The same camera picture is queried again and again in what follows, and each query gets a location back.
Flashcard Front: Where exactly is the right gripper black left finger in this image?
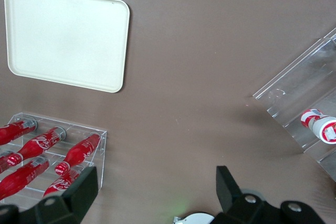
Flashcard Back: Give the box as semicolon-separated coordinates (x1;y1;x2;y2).
0;165;99;224

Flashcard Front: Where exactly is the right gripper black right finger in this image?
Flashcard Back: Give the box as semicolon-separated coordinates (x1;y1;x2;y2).
214;165;328;224

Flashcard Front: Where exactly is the clear acrylic bottle rack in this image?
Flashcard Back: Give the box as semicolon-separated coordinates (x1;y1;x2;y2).
0;112;108;209

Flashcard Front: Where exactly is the cream rectangular serving tray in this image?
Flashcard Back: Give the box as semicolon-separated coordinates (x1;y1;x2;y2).
4;0;131;93

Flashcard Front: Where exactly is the red white yogurt drink bottle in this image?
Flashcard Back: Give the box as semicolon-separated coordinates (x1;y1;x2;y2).
300;108;336;146

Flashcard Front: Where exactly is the clear acrylic stepped shelf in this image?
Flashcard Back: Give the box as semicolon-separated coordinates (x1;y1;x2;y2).
253;26;336;183

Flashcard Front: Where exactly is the red Coca-Cola bottle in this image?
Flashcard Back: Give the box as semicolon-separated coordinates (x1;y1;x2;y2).
41;165;87;198
0;155;50;201
0;151;13;175
54;133;102;176
6;126;67;166
0;119;37;146

